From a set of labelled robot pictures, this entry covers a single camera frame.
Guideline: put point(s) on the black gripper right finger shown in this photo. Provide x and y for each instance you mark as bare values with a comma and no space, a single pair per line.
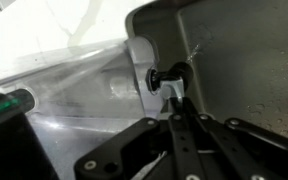
250,146

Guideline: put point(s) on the black dispenser tap faucet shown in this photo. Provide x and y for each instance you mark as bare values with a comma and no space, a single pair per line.
175,78

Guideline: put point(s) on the dark kitchen sink basin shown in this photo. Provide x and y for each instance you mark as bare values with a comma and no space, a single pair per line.
244,60

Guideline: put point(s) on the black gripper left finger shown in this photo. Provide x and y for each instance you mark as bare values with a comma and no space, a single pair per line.
124,146

